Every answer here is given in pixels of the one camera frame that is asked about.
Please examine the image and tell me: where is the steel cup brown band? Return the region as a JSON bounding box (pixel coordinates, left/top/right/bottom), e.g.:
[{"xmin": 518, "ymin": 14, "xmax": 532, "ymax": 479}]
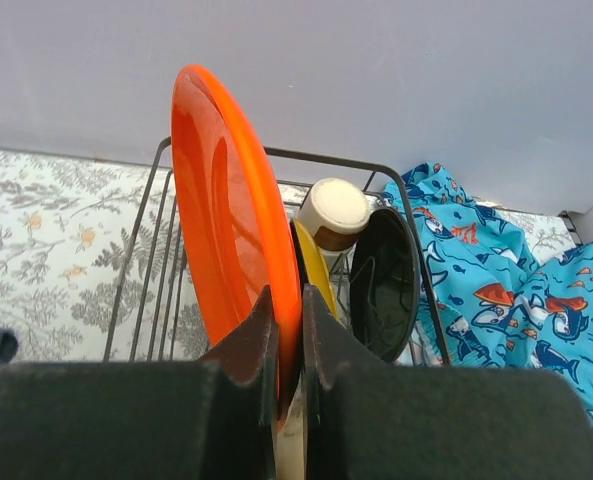
[{"xmin": 296, "ymin": 178, "xmax": 371, "ymax": 272}]

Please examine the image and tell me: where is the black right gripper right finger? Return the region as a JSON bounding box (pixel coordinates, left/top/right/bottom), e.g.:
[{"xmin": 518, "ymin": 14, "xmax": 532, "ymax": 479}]
[{"xmin": 303, "ymin": 285, "xmax": 593, "ymax": 479}]

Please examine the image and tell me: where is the orange plastic plate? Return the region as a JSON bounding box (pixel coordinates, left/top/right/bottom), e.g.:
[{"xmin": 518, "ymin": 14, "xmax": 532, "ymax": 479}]
[{"xmin": 171, "ymin": 64, "xmax": 302, "ymax": 412}]

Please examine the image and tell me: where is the blue fish print cloth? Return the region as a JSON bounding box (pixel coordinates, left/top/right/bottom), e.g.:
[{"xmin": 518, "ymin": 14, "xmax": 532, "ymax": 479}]
[{"xmin": 380, "ymin": 161, "xmax": 593, "ymax": 461}]

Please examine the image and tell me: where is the black wire dish rack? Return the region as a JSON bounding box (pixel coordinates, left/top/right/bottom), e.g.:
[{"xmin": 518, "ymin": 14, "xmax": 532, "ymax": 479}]
[{"xmin": 103, "ymin": 137, "xmax": 451, "ymax": 365}]

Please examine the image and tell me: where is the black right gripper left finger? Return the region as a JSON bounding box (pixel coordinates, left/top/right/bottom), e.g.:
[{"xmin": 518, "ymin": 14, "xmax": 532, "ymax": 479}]
[{"xmin": 0, "ymin": 290, "xmax": 278, "ymax": 479}]

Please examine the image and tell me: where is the black bowl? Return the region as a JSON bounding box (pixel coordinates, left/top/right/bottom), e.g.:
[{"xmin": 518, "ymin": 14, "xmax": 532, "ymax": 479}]
[{"xmin": 349, "ymin": 208, "xmax": 420, "ymax": 363}]

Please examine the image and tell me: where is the floral patterned table mat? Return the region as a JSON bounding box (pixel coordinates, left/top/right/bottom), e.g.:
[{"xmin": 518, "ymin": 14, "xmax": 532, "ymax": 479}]
[{"xmin": 0, "ymin": 151, "xmax": 575, "ymax": 362}]

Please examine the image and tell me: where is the yellow patterned plate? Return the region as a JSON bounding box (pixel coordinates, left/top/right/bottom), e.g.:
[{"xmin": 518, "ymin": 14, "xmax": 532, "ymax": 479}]
[{"xmin": 291, "ymin": 219, "xmax": 338, "ymax": 319}]

